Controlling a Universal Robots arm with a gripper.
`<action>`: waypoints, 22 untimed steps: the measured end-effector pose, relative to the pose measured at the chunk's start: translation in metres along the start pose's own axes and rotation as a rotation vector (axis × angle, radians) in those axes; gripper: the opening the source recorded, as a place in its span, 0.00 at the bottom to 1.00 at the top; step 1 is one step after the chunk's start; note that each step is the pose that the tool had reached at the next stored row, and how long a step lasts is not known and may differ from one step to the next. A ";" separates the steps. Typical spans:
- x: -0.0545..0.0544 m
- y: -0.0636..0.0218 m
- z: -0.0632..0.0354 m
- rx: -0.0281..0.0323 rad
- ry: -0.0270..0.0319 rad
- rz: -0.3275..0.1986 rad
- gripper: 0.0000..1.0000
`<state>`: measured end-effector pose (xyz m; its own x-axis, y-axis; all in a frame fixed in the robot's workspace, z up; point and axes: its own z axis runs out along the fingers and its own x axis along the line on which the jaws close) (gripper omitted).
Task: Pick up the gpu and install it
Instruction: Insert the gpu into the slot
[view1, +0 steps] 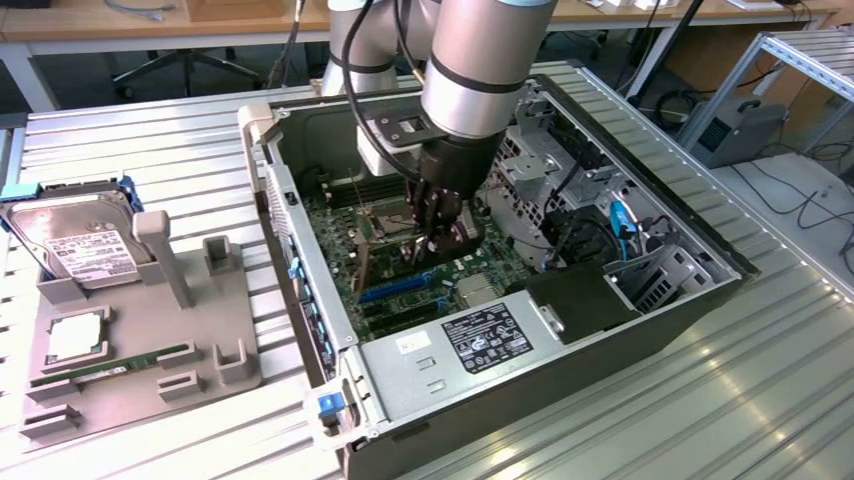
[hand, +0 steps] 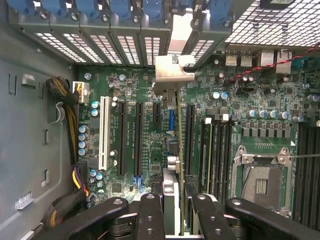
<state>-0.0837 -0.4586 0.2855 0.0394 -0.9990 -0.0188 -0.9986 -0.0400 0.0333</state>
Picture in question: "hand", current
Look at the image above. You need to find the CPU socket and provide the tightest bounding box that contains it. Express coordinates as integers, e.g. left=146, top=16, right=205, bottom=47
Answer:
left=233, top=145, right=293, bottom=217

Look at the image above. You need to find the black RAM slot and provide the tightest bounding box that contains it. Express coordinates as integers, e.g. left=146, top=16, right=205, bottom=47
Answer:
left=226, top=116, right=234, bottom=200
left=312, top=123, right=320, bottom=230
left=219, top=116, right=227, bottom=198
left=305, top=123, right=313, bottom=226
left=213, top=116, right=221, bottom=197
left=298, top=123, right=306, bottom=222

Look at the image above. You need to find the green RAM stick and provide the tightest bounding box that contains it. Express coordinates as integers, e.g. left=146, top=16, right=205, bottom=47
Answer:
left=199, top=116, right=214, bottom=195

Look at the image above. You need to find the white expansion slot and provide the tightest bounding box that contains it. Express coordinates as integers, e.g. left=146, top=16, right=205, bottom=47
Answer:
left=99, top=96, right=111, bottom=171

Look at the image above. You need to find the blue expansion slot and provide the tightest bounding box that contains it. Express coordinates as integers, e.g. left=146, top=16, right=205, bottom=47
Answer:
left=167, top=109, right=181, bottom=156

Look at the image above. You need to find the short black expansion slot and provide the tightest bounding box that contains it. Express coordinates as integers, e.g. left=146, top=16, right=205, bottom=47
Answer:
left=152, top=101, right=161, bottom=126

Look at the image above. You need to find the thin locking lever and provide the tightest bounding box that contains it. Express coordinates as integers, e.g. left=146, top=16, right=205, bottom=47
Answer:
left=277, top=153, right=320, bottom=160

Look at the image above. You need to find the green motherboard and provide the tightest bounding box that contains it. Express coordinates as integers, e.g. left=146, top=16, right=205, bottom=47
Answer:
left=73, top=49, right=320, bottom=226

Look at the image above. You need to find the grey power supply unit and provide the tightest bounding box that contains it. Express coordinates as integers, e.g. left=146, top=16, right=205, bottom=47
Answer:
left=0, top=22, right=76, bottom=240

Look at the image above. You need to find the open black PC case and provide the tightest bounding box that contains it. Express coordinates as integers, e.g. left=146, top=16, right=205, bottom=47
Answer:
left=0, top=0, right=320, bottom=240

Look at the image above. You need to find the blue card retention clip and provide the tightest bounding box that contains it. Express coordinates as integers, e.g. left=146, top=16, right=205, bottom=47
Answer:
left=209, top=0, right=236, bottom=26
left=41, top=0, right=68, bottom=20
left=74, top=0, right=101, bottom=22
left=142, top=0, right=173, bottom=23
left=7, top=0, right=33, bottom=17
left=109, top=0, right=131, bottom=23

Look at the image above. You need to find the braided power cable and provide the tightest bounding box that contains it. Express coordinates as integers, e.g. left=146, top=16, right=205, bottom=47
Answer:
left=41, top=161, right=92, bottom=230
left=46, top=76, right=90, bottom=165

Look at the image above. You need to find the red black twisted wire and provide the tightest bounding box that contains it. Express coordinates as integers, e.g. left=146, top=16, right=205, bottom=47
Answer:
left=228, top=41, right=320, bottom=83

